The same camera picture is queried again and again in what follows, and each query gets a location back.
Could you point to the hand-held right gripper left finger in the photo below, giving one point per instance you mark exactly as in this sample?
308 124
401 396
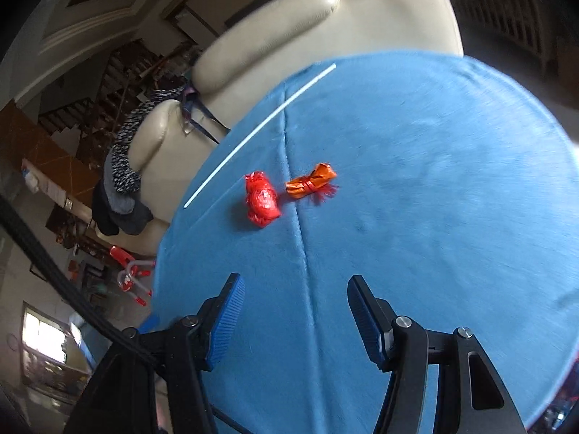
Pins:
226 321

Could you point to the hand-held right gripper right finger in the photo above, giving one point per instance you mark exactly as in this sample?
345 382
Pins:
366 325

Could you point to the red plastic bag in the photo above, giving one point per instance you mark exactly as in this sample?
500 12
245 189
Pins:
262 201

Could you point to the orange wrapper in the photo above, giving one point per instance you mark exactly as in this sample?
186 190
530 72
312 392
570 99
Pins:
307 183

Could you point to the red white plastic toy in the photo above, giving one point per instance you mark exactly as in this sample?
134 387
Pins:
124 257

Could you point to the blue tablecloth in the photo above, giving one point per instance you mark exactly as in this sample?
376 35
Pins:
407 190

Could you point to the bright window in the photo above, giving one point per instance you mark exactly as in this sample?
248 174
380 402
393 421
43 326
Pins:
45 332

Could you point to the dark patterned cloth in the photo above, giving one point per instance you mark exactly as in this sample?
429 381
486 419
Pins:
126 144

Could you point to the white thin strip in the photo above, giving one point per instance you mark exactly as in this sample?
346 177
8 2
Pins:
312 82

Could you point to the dark wooden staircase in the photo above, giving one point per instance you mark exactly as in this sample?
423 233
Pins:
113 81

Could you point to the cream leather sofa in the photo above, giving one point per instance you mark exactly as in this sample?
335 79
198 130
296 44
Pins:
271 40

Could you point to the dark slatted wooden cabinet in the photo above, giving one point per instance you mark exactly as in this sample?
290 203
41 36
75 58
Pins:
497 13

